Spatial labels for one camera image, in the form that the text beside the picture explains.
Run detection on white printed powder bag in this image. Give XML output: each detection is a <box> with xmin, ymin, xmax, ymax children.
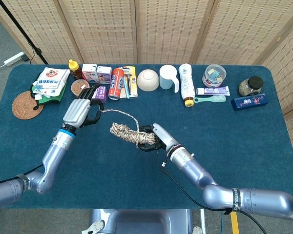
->
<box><xmin>33</xmin><ymin>67</ymin><xmax>71</xmax><ymax>96</ymax></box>

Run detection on orange drink can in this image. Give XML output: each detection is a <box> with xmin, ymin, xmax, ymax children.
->
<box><xmin>107</xmin><ymin>67</ymin><xmax>125</xmax><ymax>101</ymax></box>

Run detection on mint green brush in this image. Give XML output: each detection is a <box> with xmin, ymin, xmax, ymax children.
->
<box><xmin>193</xmin><ymin>95</ymin><xmax>227</xmax><ymax>104</ymax></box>

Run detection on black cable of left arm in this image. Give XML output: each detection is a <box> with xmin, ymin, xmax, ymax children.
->
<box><xmin>0</xmin><ymin>164</ymin><xmax>44</xmax><ymax>186</ymax></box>

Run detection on small white packets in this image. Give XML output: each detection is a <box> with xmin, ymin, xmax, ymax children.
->
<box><xmin>31</xmin><ymin>85</ymin><xmax>52</xmax><ymax>100</ymax></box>

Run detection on light blue mug, white handle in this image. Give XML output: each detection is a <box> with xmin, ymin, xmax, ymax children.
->
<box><xmin>159</xmin><ymin>64</ymin><xmax>180</xmax><ymax>94</ymax></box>

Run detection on white bottle with yellow cap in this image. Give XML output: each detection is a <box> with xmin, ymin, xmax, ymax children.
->
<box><xmin>178</xmin><ymin>63</ymin><xmax>195</xmax><ymax>107</ymax></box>

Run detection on cream bowl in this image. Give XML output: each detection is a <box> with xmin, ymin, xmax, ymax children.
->
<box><xmin>137</xmin><ymin>69</ymin><xmax>160</xmax><ymax>92</ymax></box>

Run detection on dark blue rectangular box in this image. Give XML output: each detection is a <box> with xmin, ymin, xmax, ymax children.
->
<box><xmin>230</xmin><ymin>93</ymin><xmax>269</xmax><ymax>112</ymax></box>

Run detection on small purple carton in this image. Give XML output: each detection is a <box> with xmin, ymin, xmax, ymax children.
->
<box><xmin>91</xmin><ymin>85</ymin><xmax>107</xmax><ymax>104</ymax></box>

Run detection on black tripod stand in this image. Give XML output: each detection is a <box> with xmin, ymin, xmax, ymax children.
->
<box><xmin>0</xmin><ymin>0</ymin><xmax>49</xmax><ymax>65</ymax></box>

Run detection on round woven coaster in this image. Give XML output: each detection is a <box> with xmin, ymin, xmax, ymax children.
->
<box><xmin>11</xmin><ymin>90</ymin><xmax>44</xmax><ymax>120</ymax></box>

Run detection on white milk carton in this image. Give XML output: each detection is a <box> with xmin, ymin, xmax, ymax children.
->
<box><xmin>81</xmin><ymin>63</ymin><xmax>100</xmax><ymax>83</ymax></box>

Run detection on white purple toothpaste tube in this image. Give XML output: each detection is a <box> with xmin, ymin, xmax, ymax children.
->
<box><xmin>196</xmin><ymin>86</ymin><xmax>230</xmax><ymax>97</ymax></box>

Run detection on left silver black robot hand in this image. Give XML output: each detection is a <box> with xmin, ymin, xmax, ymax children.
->
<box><xmin>63</xmin><ymin>83</ymin><xmax>105</xmax><ymax>129</ymax></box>

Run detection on glass jar with black lid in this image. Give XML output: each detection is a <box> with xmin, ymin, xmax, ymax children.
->
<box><xmin>238</xmin><ymin>76</ymin><xmax>264</xmax><ymax>97</ymax></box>

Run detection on white purple plum drink carton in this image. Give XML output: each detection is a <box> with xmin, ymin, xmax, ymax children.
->
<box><xmin>96</xmin><ymin>65</ymin><xmax>112</xmax><ymax>85</ymax></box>

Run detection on clear round tub of clips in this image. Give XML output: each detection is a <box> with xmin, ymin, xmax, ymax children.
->
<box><xmin>202</xmin><ymin>64</ymin><xmax>227</xmax><ymax>88</ymax></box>

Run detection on blue table cloth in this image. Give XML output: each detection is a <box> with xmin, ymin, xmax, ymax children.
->
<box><xmin>0</xmin><ymin>63</ymin><xmax>293</xmax><ymax>210</ymax></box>

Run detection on honey bottle with yellow cap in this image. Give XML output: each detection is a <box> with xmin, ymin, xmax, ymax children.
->
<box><xmin>68</xmin><ymin>59</ymin><xmax>83</xmax><ymax>80</ymax></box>

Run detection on white power strip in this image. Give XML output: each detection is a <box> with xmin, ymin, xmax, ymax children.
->
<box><xmin>3</xmin><ymin>51</ymin><xmax>25</xmax><ymax>66</ymax></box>

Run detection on beige speckled braided rope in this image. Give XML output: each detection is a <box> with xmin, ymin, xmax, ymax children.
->
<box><xmin>100</xmin><ymin>109</ymin><xmax>157</xmax><ymax>148</ymax></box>

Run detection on clear jar of rubber bands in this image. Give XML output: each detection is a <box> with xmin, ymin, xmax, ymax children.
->
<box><xmin>70</xmin><ymin>78</ymin><xmax>90</xmax><ymax>96</ymax></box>

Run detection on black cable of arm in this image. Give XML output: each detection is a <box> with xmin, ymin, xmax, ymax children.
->
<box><xmin>0</xmin><ymin>164</ymin><xmax>44</xmax><ymax>186</ymax></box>
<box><xmin>160</xmin><ymin>160</ymin><xmax>269</xmax><ymax>234</ymax></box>

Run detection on silver-blue robot torso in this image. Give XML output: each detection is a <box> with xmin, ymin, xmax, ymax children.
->
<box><xmin>82</xmin><ymin>208</ymin><xmax>203</xmax><ymax>234</ymax></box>

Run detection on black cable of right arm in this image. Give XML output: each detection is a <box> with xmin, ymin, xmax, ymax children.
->
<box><xmin>160</xmin><ymin>160</ymin><xmax>269</xmax><ymax>234</ymax></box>

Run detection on green cloth bag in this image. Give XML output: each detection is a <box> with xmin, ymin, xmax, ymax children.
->
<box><xmin>30</xmin><ymin>82</ymin><xmax>68</xmax><ymax>105</ymax></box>

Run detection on razor in yellow blister pack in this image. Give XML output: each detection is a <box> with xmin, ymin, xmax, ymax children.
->
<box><xmin>119</xmin><ymin>65</ymin><xmax>139</xmax><ymax>99</ymax></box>

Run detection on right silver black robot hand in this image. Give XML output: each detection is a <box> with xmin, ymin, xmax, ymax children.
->
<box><xmin>136</xmin><ymin>123</ymin><xmax>179</xmax><ymax>153</ymax></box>

